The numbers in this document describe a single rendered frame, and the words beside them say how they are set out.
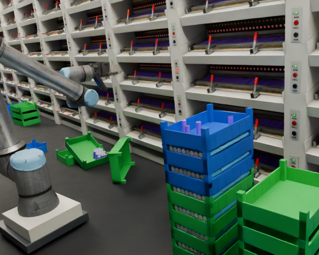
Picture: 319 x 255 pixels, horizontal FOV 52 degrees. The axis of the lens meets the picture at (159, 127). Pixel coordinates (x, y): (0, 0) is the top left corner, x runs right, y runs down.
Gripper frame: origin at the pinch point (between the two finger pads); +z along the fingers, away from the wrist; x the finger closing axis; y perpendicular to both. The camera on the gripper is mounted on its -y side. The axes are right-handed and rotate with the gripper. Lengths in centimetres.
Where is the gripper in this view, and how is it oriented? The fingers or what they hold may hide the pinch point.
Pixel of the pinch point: (120, 72)
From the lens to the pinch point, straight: 203.4
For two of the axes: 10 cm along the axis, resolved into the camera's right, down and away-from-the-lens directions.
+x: -6.1, -1.7, 7.7
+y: -0.7, -9.6, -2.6
